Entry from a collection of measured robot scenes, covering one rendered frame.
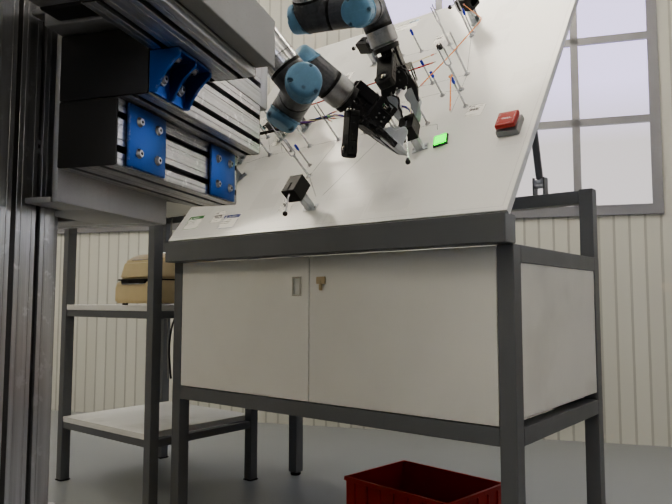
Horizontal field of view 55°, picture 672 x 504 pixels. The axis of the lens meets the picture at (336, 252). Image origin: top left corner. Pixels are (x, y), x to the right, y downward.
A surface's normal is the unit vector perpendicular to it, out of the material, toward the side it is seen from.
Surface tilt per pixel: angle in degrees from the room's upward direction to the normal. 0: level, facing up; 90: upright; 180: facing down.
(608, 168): 90
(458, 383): 90
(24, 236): 90
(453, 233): 90
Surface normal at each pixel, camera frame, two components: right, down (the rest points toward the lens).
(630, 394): -0.29, -0.07
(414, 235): -0.62, -0.06
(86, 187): 0.96, -0.02
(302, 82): 0.23, -0.07
